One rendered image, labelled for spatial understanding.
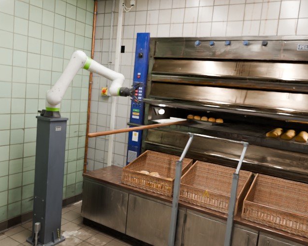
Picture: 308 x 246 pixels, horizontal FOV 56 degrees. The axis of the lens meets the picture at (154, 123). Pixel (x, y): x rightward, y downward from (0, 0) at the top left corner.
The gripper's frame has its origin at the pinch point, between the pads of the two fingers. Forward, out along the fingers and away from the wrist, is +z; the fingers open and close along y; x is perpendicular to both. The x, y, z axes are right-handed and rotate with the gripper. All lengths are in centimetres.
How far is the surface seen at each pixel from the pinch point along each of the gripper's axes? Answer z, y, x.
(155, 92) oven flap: -20, -1, -54
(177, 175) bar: 42, 65, 5
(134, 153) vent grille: -40, 71, -53
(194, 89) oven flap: 24, -9, -56
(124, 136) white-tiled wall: -57, 54, -56
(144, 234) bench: 13, 131, -1
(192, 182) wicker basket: 38, 85, -44
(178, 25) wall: 0, -73, -55
